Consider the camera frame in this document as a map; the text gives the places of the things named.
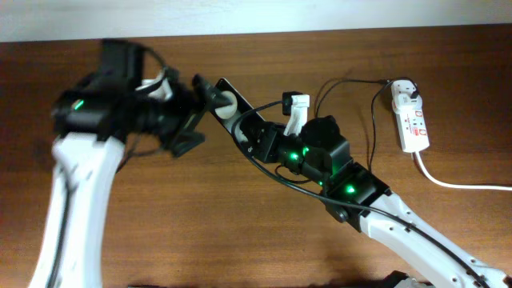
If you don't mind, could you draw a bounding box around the black Galaxy flip phone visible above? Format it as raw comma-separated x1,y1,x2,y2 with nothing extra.
214,78,265,154

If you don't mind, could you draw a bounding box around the black charger cable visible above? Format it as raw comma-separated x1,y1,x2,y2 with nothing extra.
314,76,421,174

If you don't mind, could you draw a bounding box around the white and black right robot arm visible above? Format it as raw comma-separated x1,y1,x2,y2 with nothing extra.
230,115,511,287

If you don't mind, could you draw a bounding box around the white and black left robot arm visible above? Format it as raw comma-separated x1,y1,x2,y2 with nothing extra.
30,39,233,287

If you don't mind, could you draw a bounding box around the white charger adapter plug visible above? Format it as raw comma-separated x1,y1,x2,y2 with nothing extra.
392,89,422,114

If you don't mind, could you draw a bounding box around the white power strip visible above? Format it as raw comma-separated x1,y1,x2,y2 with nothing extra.
391,80,430,154

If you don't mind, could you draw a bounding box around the white power strip cord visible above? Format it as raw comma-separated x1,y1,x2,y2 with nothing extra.
412,150,512,192

